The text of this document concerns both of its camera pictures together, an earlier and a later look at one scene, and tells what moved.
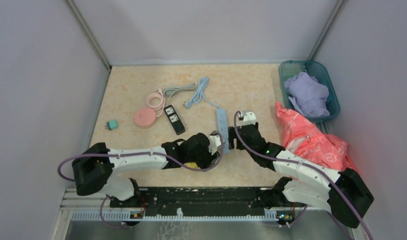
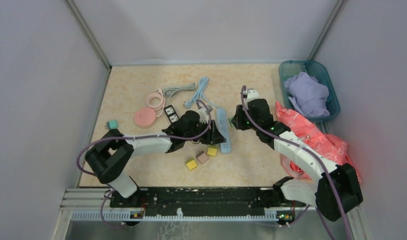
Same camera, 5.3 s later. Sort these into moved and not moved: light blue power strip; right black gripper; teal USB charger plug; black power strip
Moved: right black gripper
Not moved: black power strip; light blue power strip; teal USB charger plug
